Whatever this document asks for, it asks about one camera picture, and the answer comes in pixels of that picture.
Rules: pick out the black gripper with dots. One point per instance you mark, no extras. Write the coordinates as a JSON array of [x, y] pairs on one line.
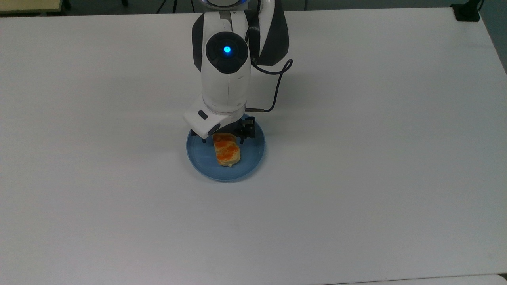
[[233, 127]]

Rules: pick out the orange glazed bread loaf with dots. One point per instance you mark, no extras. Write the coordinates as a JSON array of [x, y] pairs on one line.
[[226, 152]]

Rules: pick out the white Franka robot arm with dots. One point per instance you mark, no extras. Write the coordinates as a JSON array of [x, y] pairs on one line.
[[225, 79]]

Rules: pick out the blue plastic plate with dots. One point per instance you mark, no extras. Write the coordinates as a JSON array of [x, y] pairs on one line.
[[249, 158]]

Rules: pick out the yellow wooden table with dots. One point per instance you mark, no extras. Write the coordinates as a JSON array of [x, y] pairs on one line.
[[27, 6]]

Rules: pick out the black clamp camera stand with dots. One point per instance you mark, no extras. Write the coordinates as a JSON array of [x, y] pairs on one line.
[[467, 14]]

